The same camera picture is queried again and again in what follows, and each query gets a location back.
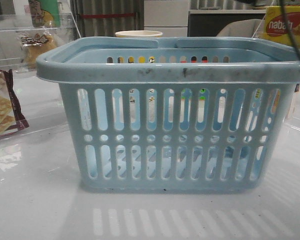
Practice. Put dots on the packaged bread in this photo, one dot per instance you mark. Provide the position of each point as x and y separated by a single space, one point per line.
36 45

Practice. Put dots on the clear acrylic shelf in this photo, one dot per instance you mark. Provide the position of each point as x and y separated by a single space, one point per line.
12 27
293 115

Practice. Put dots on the yellow popcorn paper cup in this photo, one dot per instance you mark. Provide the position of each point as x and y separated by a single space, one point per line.
138 34

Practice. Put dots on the light blue plastic basket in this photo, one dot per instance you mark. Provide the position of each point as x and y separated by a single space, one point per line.
173 113

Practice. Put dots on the brown cracker snack packet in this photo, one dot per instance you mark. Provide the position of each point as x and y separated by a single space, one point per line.
12 119

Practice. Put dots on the white drawer cabinet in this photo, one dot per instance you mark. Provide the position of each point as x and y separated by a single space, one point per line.
167 16

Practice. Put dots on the beige chair back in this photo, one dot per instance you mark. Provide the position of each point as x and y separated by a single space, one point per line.
243 28

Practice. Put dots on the clear acrylic shelf right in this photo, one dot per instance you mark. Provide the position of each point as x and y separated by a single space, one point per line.
293 115

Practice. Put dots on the yellow nabati wafer box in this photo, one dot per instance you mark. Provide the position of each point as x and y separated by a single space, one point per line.
275 29

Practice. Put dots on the clear acrylic shelf left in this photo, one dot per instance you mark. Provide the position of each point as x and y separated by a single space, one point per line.
12 27

